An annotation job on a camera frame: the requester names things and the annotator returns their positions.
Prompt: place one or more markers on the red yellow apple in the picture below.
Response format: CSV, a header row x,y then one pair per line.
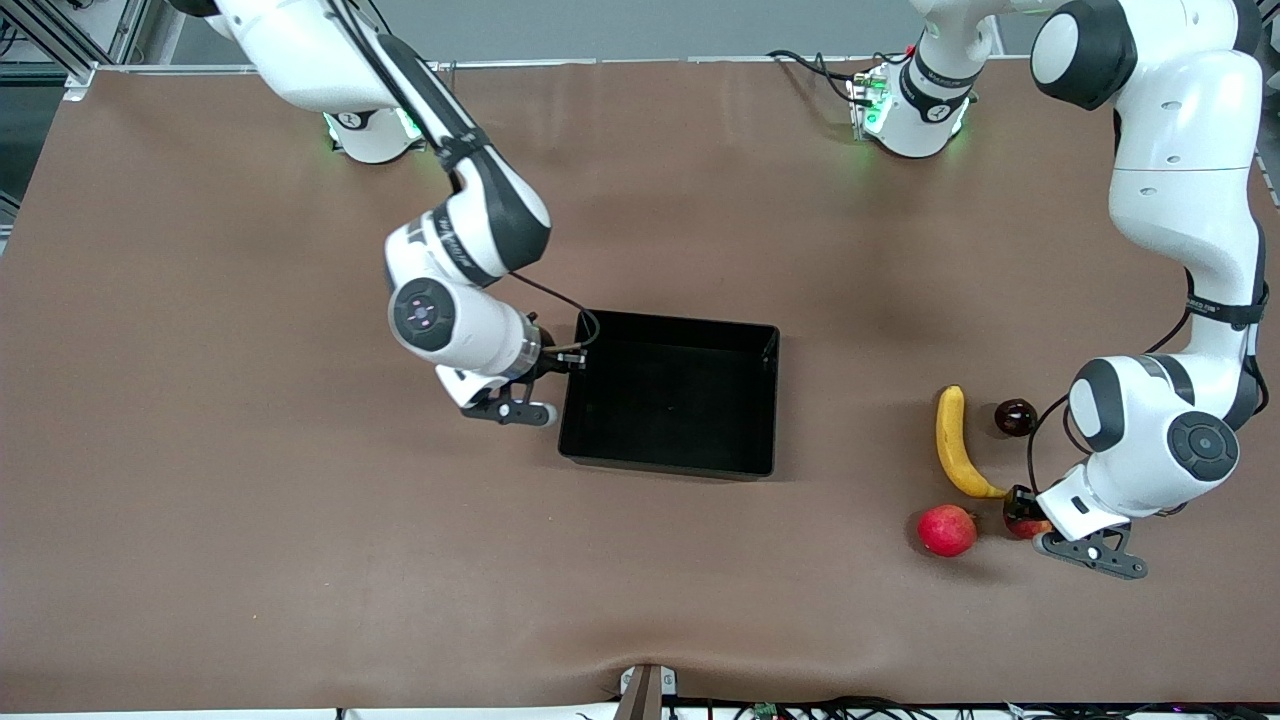
x,y
1028,527

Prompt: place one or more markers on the yellow banana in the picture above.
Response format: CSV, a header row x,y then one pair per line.
x,y
950,440

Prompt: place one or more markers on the black plastic box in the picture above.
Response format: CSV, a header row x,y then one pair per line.
x,y
670,400

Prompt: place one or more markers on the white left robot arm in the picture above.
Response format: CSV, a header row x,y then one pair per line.
x,y
1180,130

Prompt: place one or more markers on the plain red apple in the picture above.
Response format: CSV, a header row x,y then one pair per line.
x,y
946,530

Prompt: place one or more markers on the dark red plum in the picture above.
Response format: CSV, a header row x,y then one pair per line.
x,y
1016,418

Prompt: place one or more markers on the brown table mat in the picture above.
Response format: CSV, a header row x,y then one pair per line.
x,y
300,550

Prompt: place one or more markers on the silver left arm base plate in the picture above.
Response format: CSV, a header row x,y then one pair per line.
x,y
868,105

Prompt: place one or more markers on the aluminium frame with dark struts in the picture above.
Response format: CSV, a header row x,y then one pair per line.
x,y
125,30

